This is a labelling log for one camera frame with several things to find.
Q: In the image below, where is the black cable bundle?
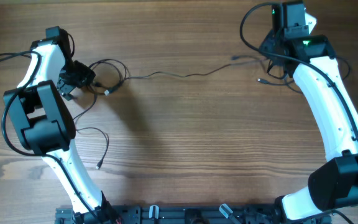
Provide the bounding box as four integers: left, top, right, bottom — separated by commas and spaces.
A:
71, 58, 130, 170

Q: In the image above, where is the separated black usb cable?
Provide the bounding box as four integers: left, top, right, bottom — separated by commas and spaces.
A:
257, 55, 352, 95

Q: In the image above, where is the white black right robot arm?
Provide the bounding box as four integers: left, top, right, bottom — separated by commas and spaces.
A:
258, 1, 358, 221

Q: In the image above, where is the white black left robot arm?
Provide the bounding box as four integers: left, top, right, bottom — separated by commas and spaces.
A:
1, 27, 107, 223

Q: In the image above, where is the black left camera cable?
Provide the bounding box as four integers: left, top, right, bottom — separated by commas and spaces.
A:
0, 32, 102, 223

